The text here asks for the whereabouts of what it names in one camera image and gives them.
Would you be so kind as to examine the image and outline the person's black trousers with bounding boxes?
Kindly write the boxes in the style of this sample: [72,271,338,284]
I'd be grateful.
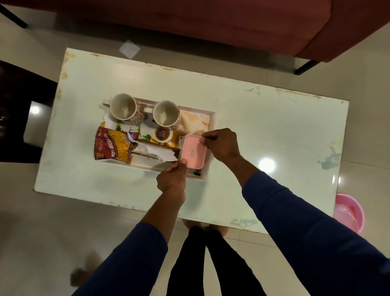
[166,226,267,296]

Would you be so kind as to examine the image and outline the white rectangular serving tray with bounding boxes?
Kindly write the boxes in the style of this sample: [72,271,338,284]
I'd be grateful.
[97,97,217,182]

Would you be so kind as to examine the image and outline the person's left forearm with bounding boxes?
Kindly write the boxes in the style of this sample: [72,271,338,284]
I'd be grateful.
[72,190,186,296]

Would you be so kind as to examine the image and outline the black sofa leg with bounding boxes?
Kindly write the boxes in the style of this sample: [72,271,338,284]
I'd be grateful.
[0,3,28,29]
[294,59,320,76]

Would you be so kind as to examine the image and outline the crumpled white tissue paper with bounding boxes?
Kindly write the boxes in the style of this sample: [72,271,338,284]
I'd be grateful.
[130,140,179,162]

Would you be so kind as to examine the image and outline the white paper scrap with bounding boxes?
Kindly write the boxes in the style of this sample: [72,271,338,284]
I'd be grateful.
[118,39,141,60]

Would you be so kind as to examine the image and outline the pink plastic bucket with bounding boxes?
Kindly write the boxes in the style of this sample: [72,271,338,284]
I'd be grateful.
[333,193,365,234]

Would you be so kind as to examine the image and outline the person's left hand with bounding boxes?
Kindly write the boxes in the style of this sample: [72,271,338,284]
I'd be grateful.
[157,159,189,200]

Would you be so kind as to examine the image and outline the small white cup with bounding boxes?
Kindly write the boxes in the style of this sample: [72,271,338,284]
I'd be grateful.
[154,126,174,143]

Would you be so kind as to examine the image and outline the dark wooden furniture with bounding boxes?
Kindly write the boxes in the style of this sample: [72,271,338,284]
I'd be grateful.
[0,59,58,164]

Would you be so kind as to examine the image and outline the person's right forearm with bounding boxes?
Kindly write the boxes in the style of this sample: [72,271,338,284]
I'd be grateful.
[224,154,390,296]

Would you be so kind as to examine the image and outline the red yellow snack packet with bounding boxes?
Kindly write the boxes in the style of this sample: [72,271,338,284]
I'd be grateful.
[93,125,135,165]

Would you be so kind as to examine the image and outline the white patterned mug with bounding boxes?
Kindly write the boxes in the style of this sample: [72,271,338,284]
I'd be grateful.
[143,100,183,131]
[102,93,145,126]

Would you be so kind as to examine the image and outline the person's right hand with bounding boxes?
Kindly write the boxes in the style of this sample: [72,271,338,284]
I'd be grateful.
[199,128,242,166]

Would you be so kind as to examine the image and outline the red sofa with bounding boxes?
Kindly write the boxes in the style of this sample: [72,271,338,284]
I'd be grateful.
[0,0,390,63]

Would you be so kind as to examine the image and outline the pink plastic lidded box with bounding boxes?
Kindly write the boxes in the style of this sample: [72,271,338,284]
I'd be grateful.
[179,134,208,170]

